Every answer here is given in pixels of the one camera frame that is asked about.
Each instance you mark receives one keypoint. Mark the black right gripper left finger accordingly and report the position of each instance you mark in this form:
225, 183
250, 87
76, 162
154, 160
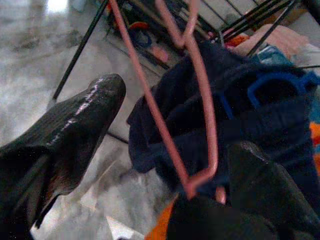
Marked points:
62, 140

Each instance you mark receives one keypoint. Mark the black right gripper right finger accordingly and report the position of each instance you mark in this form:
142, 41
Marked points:
262, 200

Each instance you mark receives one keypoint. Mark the blue plastic hanger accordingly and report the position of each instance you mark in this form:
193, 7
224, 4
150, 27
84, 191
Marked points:
275, 76

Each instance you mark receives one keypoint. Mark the navy garment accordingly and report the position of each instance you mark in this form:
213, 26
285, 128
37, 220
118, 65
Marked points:
275, 120

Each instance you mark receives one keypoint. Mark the orange garment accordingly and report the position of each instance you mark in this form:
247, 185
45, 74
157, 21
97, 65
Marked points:
315, 135

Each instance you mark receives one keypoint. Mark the black metal drying rack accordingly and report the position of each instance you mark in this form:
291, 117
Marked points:
79, 50

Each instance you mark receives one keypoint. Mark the pink pillow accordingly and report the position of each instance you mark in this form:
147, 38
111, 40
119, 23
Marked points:
282, 37

